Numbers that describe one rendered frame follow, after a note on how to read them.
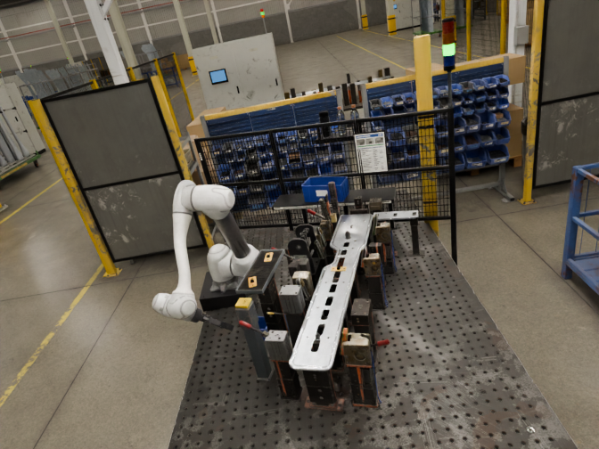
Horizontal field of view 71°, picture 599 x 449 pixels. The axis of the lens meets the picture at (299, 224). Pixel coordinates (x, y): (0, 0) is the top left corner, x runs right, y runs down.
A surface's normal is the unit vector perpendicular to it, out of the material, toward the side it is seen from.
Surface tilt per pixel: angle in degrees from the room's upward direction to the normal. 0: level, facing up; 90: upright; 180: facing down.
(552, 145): 91
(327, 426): 0
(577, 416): 0
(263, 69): 90
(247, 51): 90
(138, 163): 92
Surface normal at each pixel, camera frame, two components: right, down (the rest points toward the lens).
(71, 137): -0.02, 0.46
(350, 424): -0.18, -0.88
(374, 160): -0.25, 0.47
